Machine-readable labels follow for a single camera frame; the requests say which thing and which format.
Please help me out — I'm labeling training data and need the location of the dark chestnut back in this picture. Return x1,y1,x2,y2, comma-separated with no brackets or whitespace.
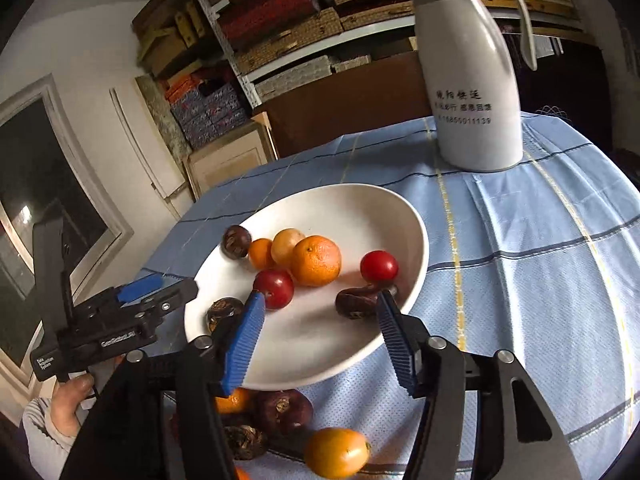
205,297,244,333

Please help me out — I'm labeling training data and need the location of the dark chestnut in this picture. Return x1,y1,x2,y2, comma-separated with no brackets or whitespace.
205,297,244,333
221,224,253,260
224,425,268,462

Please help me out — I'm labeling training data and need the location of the dark red plum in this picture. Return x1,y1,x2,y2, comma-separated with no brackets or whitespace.
255,389,314,436

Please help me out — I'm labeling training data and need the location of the dark brown date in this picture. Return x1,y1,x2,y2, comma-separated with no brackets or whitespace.
334,284,398,320

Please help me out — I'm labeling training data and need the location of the dark red cherry tomato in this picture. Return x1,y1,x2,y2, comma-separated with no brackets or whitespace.
253,269,295,310

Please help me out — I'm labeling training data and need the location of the small orange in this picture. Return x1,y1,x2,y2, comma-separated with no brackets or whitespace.
248,238,276,271

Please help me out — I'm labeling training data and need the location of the small red cherry tomato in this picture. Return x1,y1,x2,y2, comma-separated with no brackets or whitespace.
360,250,399,284

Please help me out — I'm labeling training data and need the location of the orange round tomato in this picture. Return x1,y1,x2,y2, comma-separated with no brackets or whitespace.
304,427,371,479

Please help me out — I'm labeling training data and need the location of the yellow-green tomato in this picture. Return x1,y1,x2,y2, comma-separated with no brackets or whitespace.
270,228,305,269

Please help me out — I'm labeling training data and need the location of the large orange mandarin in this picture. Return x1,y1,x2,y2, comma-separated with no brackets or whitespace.
290,235,342,287

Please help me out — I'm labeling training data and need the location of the small orange kumquat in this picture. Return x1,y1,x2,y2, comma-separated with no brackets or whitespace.
215,388,255,415

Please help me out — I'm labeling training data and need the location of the person's left hand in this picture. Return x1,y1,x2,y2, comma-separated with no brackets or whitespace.
50,356,124,438

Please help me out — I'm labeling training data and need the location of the white ceramic plate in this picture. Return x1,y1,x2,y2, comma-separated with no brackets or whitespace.
183,182,431,392

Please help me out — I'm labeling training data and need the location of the blue checked tablecloth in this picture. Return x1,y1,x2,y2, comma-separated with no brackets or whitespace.
142,114,639,479

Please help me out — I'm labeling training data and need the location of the framed picture leaning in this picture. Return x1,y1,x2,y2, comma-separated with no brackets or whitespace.
183,112,279,200

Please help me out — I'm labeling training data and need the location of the stack of blue patterned boxes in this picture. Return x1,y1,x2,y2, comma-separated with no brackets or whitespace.
170,84,248,151

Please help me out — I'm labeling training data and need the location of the white thermos jug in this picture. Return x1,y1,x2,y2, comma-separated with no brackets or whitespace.
412,0,537,172

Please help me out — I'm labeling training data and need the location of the brown wooden chair back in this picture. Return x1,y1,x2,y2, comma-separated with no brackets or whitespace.
255,51,432,157

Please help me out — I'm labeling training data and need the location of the red patterned box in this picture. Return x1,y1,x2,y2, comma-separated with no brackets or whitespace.
218,0,320,50

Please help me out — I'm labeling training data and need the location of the window with white frame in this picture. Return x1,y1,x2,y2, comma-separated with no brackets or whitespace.
1,75,134,420

